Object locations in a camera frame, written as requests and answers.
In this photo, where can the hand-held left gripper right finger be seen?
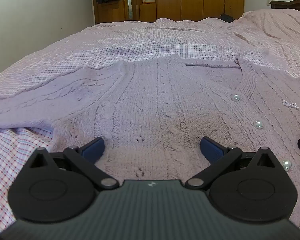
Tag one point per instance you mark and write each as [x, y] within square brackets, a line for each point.
[211, 150]

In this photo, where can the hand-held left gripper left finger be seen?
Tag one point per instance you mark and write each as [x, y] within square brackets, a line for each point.
[93, 150]

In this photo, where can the lilac knit cardigan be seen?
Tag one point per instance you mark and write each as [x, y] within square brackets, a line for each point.
[165, 110]

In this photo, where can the checked lilac bedspread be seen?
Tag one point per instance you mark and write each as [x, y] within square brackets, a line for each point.
[150, 40]

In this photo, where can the small black object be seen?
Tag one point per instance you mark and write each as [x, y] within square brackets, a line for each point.
[226, 17]

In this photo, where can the dark wooden headboard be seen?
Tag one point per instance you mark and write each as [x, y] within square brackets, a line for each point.
[292, 5]

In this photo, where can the wooden wardrobe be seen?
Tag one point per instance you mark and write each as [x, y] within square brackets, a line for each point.
[190, 0]

